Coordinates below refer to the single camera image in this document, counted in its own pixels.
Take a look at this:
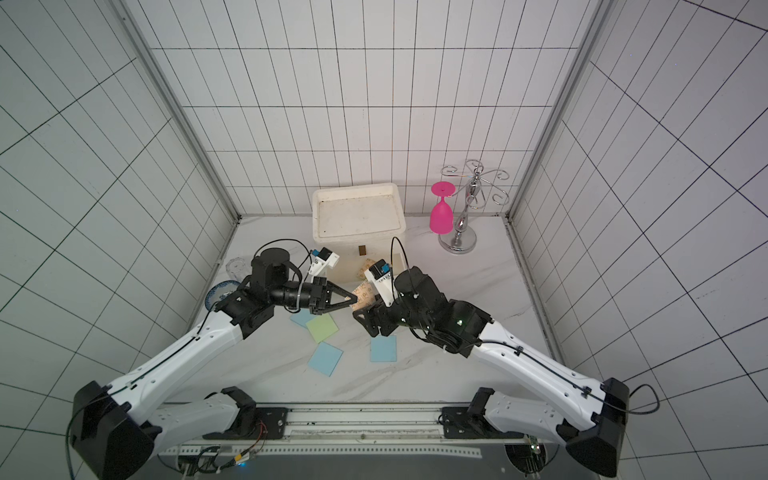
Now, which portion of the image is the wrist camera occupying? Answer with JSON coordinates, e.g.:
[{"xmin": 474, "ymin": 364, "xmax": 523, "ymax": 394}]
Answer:
[
  {"xmin": 308, "ymin": 247, "xmax": 340, "ymax": 278},
  {"xmin": 365, "ymin": 259, "xmax": 396, "ymax": 307}
]

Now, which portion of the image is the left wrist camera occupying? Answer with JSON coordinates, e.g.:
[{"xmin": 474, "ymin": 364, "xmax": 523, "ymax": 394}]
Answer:
[{"xmin": 308, "ymin": 247, "xmax": 340, "ymax": 278}]

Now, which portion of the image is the blue sticky note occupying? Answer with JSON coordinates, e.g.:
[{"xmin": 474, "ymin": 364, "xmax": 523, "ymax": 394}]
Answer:
[
  {"xmin": 290, "ymin": 310, "xmax": 315, "ymax": 328},
  {"xmin": 369, "ymin": 336, "xmax": 398, "ymax": 363},
  {"xmin": 308, "ymin": 342, "xmax": 343, "ymax": 377}
]

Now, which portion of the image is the blue sticky note upper left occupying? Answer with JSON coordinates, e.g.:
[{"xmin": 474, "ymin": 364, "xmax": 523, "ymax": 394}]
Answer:
[{"xmin": 290, "ymin": 310, "xmax": 315, "ymax": 328}]

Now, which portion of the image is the chrome glass holder stand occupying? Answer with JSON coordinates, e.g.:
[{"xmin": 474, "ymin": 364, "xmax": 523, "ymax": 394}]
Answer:
[{"xmin": 439, "ymin": 159, "xmax": 510, "ymax": 255}]

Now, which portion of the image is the blue sticky note lower left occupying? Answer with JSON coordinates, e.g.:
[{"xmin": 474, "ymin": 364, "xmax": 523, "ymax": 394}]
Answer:
[{"xmin": 308, "ymin": 342, "xmax": 343, "ymax": 377}]

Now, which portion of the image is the blue sticky note center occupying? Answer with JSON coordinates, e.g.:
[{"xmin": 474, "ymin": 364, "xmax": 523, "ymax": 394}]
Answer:
[{"xmin": 369, "ymin": 336, "xmax": 398, "ymax": 363}]

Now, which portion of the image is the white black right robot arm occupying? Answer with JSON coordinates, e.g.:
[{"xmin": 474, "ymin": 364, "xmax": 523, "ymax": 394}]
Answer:
[{"xmin": 349, "ymin": 267, "xmax": 630, "ymax": 478}]

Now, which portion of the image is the green sticky note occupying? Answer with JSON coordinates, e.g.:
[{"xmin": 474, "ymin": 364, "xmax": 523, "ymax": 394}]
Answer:
[{"xmin": 306, "ymin": 314, "xmax": 338, "ymax": 344}]

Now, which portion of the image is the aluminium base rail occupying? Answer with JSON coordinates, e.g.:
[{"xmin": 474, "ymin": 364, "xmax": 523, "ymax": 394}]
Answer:
[{"xmin": 122, "ymin": 401, "xmax": 607, "ymax": 460}]

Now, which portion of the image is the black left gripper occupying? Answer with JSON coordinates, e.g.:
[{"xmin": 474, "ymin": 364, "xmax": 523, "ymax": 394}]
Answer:
[{"xmin": 271, "ymin": 275, "xmax": 358, "ymax": 315}]

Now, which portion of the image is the orange patterned sticky note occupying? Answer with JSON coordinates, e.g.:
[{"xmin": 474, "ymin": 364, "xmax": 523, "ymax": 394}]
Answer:
[{"xmin": 350, "ymin": 281, "xmax": 378, "ymax": 311}]

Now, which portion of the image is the pink wine glass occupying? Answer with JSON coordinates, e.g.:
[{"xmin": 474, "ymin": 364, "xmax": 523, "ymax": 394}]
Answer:
[{"xmin": 430, "ymin": 181, "xmax": 456, "ymax": 235}]

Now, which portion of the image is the blue white patterned plate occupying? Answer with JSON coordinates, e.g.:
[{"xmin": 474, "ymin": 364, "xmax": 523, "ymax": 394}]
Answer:
[{"xmin": 204, "ymin": 280, "xmax": 240, "ymax": 311}]

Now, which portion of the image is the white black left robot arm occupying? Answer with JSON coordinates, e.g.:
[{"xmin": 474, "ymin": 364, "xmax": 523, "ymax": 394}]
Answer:
[{"xmin": 66, "ymin": 247, "xmax": 357, "ymax": 479}]

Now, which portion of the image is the white plastic drawer cabinet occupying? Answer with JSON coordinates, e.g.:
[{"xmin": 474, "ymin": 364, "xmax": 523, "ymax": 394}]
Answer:
[{"xmin": 312, "ymin": 183, "xmax": 407, "ymax": 284}]

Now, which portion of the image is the clear upturned glass cup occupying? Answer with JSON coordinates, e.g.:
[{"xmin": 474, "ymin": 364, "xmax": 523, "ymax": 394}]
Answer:
[{"xmin": 225, "ymin": 256, "xmax": 252, "ymax": 282}]

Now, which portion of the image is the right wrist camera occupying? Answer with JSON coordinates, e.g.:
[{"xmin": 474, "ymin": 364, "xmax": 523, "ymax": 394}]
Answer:
[{"xmin": 365, "ymin": 259, "xmax": 396, "ymax": 307}]

